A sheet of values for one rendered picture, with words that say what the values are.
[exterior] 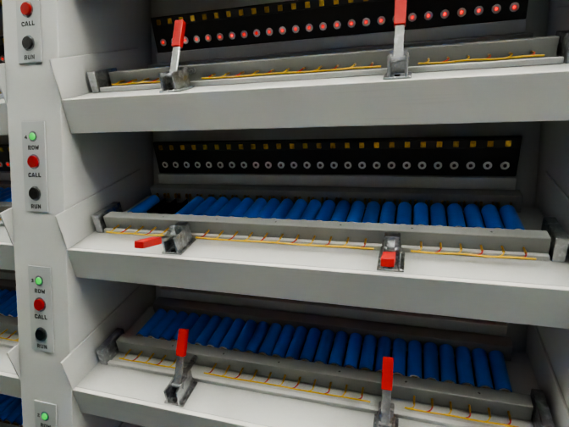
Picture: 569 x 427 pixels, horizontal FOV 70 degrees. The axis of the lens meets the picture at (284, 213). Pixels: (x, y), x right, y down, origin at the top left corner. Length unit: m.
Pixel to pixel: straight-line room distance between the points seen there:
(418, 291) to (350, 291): 0.07
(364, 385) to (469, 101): 0.35
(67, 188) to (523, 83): 0.55
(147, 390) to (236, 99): 0.40
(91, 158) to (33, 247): 0.15
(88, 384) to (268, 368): 0.26
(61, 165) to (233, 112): 0.25
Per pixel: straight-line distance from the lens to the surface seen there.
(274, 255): 0.49
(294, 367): 0.57
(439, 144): 0.59
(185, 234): 0.54
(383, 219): 0.51
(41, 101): 0.65
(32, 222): 0.66
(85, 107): 0.60
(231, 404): 0.58
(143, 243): 0.47
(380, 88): 0.44
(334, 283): 0.46
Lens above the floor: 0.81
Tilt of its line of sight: 5 degrees down
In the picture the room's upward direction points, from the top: 1 degrees clockwise
